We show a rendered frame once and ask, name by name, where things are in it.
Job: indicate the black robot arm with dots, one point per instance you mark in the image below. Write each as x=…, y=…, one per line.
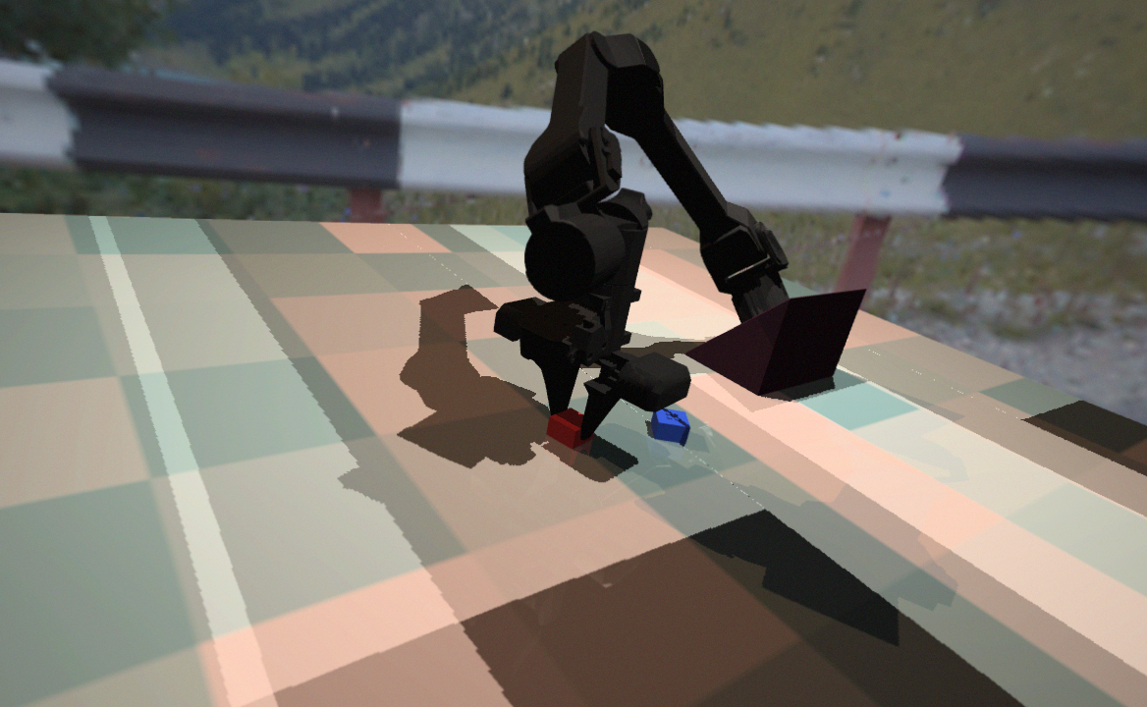
x=578, y=243

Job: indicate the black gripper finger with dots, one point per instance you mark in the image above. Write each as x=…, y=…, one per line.
x=601, y=399
x=559, y=387

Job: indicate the red block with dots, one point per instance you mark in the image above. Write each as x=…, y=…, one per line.
x=565, y=427

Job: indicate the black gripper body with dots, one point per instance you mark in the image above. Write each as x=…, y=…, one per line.
x=650, y=382

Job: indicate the blue toy brick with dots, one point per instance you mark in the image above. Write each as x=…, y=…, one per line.
x=670, y=425

